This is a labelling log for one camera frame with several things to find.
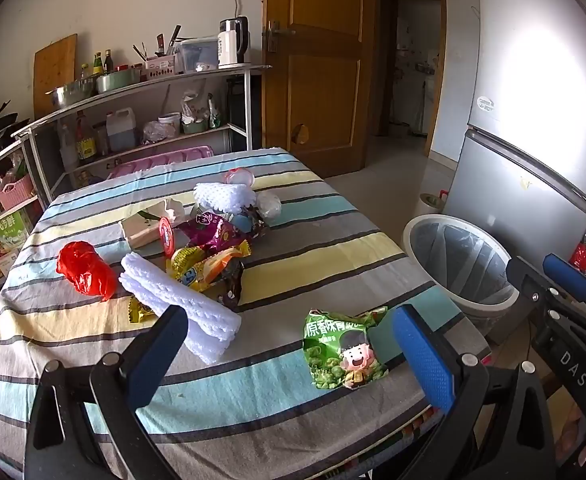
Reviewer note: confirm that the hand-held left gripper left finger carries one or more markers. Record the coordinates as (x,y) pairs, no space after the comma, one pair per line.
(155,355)

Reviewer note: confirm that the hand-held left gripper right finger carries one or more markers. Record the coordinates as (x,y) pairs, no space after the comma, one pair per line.
(423,360)

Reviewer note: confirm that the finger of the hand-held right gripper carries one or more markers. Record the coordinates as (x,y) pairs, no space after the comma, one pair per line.
(523,272)
(568,277)

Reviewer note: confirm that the small yellow-green wrapper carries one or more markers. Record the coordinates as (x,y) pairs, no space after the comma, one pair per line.
(142,311)

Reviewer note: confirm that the large white foam net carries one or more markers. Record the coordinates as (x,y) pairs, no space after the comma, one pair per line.
(183,305)

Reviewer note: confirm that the white waste bin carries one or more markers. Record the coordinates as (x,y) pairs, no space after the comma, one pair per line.
(478,310)

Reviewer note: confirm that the translucent bin liner bag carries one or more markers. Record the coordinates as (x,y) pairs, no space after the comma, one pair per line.
(453,255)

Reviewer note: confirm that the green snack packet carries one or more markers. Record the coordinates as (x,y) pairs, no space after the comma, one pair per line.
(343,355)

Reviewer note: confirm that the dark brown snack wrapper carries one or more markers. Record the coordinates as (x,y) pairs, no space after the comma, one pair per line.
(232,287)

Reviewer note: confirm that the red plastic bag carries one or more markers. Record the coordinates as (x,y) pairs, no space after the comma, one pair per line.
(83,270)
(581,259)

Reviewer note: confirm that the red round lid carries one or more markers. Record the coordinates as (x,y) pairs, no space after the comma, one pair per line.
(166,234)

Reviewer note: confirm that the beige paper bag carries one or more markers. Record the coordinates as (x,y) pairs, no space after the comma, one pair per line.
(143,230)

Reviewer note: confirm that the small white foam net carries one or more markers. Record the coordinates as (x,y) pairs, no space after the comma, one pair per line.
(223,195)

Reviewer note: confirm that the pink-lidded plastic cup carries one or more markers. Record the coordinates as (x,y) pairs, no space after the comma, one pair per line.
(238,177)

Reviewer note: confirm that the white paper roll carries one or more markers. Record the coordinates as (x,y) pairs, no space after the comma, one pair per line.
(430,207)

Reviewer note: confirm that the striped tablecloth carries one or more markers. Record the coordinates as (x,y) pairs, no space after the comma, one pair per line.
(283,260)

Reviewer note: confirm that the silver refrigerator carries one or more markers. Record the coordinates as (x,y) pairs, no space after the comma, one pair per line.
(523,110)

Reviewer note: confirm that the green carton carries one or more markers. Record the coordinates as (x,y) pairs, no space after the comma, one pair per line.
(12,232)

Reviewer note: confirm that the pink plastic tray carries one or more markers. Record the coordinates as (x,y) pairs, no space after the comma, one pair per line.
(163,160)

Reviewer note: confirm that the pink storage basket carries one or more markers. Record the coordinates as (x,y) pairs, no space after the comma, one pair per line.
(15,195)

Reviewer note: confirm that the yellow-label bottle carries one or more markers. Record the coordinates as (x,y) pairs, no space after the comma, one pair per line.
(86,145)

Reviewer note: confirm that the knotted clear plastic bag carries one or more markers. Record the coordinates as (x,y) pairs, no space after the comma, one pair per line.
(158,133)

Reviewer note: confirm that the clear bottle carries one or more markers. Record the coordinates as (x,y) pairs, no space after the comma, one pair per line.
(68,147)

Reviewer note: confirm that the green bowl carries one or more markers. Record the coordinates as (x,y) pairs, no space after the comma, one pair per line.
(194,127)

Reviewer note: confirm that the white side shelf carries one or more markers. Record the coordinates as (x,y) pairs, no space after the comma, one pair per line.
(29,160)

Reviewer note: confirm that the white round container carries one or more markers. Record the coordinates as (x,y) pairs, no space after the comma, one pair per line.
(169,122)

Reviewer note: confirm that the green food packet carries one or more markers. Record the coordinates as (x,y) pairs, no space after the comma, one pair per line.
(214,112)

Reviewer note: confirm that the white plastic bag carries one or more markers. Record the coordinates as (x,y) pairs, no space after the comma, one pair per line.
(193,107)

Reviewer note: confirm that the metal shelf rack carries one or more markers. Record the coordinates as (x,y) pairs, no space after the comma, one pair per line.
(248,110)

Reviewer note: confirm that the wooden door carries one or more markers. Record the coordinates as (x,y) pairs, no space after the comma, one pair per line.
(323,85)

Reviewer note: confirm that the steel bowl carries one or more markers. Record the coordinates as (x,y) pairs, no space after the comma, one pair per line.
(70,94)

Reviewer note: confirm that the green basin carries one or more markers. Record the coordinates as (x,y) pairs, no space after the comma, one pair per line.
(118,81)

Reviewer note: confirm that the pink utensil basket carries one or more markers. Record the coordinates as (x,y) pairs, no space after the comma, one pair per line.
(160,67)

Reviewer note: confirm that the small green bottle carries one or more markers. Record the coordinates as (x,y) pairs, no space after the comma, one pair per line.
(84,72)

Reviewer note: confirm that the wooden cutting board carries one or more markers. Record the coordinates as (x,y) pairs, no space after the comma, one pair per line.
(55,75)

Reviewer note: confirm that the clear storage box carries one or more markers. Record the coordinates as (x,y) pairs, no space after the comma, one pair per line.
(195,55)

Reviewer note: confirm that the kitchen knife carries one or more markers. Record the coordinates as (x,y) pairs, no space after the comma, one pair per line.
(160,45)
(174,40)

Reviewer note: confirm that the electric kettle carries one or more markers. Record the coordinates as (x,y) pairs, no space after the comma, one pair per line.
(240,27)

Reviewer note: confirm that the wooden door frame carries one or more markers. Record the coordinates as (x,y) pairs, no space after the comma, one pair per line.
(442,60)

